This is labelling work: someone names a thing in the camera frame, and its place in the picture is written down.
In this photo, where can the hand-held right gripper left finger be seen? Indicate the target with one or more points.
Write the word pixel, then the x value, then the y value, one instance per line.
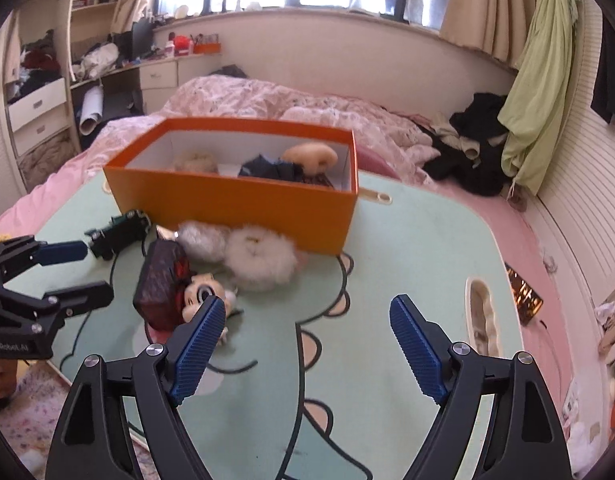
pixel 197 350

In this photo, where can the grey fluffy scrunchie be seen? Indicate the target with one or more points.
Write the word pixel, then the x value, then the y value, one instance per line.
pixel 202 240

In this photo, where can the brown fluffy scrunchie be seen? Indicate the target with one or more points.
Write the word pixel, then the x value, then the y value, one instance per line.
pixel 307 155

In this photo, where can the green cartoon printed desktop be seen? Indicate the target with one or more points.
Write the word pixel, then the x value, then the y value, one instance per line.
pixel 387 240

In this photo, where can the cream bookshelf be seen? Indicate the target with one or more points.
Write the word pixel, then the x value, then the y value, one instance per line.
pixel 95 5

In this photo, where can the light green hanging garment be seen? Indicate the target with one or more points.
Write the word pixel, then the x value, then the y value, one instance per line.
pixel 537 85

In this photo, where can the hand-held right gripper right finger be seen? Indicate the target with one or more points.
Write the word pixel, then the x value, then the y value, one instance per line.
pixel 417 350

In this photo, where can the cream drawer cabinet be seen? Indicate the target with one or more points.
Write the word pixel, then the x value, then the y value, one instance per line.
pixel 37 105

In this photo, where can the dark hanging garment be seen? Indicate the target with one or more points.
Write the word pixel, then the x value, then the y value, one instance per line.
pixel 610 80

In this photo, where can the pink bed sheet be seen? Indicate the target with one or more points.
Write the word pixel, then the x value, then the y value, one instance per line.
pixel 497 220

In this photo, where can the person's left hand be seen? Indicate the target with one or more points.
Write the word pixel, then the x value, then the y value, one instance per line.
pixel 2 380

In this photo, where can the cream desk with drawers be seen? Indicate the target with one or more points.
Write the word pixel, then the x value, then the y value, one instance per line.
pixel 160 77

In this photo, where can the white crumpled bag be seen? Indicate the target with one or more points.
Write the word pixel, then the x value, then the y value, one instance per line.
pixel 100 60

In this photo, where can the white fluffy scrunchie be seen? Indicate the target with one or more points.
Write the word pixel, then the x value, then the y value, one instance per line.
pixel 260 262

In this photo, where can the white rolled paper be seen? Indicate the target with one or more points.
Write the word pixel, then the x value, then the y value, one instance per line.
pixel 91 110

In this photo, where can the orange desk organizer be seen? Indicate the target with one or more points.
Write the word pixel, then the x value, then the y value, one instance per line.
pixel 207 48

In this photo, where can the black smartphone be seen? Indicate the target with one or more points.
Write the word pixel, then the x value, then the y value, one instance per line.
pixel 525 292

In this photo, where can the dark red pouch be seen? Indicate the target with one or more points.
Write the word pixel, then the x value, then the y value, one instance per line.
pixel 157 280

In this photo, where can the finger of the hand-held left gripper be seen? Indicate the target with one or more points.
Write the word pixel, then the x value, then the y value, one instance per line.
pixel 82 297
pixel 62 253

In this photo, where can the pink floral quilt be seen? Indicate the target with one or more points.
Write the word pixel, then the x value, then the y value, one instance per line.
pixel 267 100

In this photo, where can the red container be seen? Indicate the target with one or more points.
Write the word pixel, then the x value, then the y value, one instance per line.
pixel 182 45

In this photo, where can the pile of black clothes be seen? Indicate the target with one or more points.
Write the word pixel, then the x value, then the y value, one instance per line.
pixel 467 170

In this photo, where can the black computer monitor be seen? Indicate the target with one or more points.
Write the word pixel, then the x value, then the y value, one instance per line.
pixel 142 40

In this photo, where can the orange cardboard box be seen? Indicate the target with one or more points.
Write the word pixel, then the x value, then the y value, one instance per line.
pixel 237 205

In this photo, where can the beige fluffy scrunchie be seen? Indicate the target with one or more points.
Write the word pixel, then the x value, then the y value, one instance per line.
pixel 195 162

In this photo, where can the brown slipper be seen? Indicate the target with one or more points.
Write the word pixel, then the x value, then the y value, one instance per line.
pixel 518 199

